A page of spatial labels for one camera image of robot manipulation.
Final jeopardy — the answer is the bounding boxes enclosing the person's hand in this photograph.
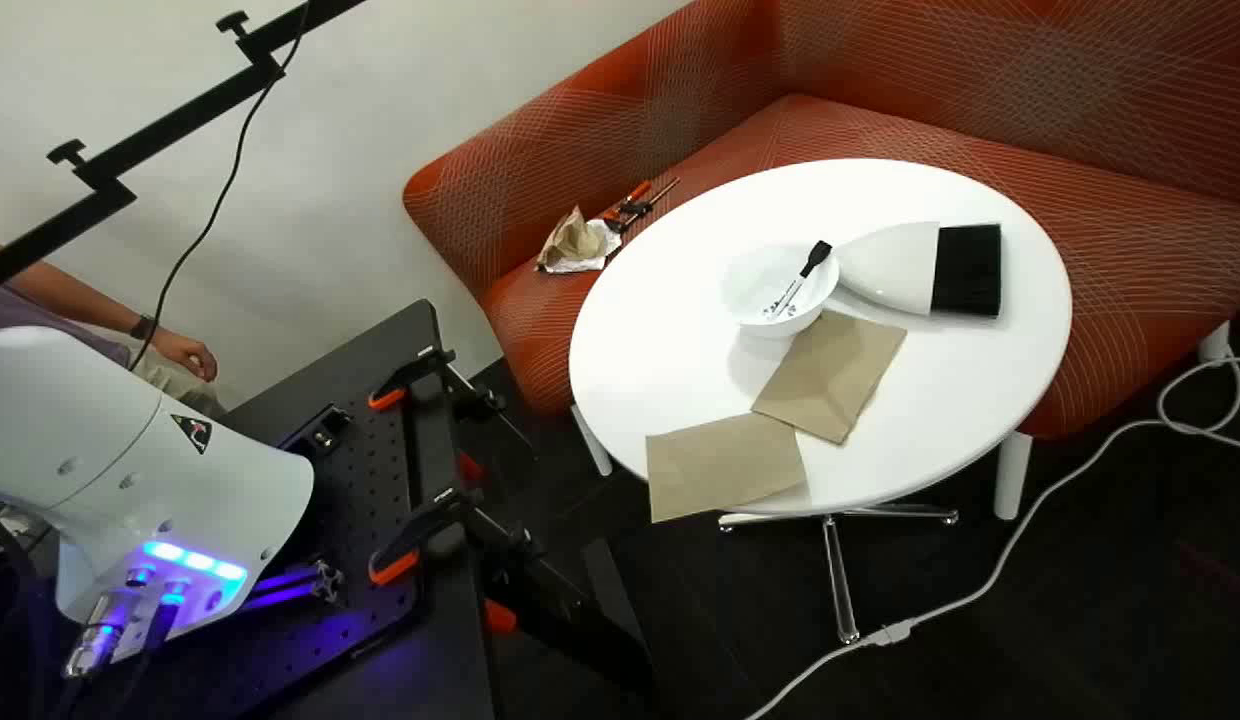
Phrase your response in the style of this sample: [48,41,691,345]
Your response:
[153,324,222,388]

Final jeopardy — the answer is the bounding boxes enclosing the person's bare forearm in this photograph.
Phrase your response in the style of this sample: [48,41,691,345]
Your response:
[0,236,162,345]

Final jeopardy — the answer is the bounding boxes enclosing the white bowl with leaf print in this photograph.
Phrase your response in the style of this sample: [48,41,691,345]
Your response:
[718,242,848,339]

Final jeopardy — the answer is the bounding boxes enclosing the black perforated mounting board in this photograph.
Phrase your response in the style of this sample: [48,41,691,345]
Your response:
[54,295,501,720]

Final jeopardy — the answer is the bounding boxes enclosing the crumpled beige paper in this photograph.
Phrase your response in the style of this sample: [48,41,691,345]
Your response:
[531,206,627,281]

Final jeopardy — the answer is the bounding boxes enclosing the white table leg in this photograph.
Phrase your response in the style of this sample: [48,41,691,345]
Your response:
[567,404,617,479]
[987,429,1035,523]

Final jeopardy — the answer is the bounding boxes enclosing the black stand leg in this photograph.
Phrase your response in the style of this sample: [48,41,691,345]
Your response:
[480,503,654,699]

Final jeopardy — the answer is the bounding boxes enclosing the dark pens bundle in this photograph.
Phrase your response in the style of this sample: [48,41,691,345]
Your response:
[600,175,681,244]

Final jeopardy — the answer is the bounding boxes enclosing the brown paper napkin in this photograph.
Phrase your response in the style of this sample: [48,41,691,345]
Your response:
[750,310,912,452]
[645,414,813,529]

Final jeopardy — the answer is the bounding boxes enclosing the white brush with black bristles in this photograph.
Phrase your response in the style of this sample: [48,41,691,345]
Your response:
[832,222,1009,324]

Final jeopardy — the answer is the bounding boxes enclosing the orange fabric sofa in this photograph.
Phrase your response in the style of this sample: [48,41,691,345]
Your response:
[399,0,1240,443]

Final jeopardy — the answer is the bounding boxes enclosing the thin black hanging cable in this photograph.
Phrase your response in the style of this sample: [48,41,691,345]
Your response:
[122,36,302,377]

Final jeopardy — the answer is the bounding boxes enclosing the black overhead camera rig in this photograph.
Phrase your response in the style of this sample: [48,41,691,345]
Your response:
[0,0,370,300]

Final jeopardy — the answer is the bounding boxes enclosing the black clamp with orange handle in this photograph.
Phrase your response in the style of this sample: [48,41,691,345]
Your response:
[364,345,510,422]
[364,484,543,592]

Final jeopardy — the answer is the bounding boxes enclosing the silver metal floor frame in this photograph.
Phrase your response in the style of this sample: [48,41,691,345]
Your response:
[715,502,963,652]

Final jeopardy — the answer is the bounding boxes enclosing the white power cable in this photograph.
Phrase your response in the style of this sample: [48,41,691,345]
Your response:
[745,349,1240,720]

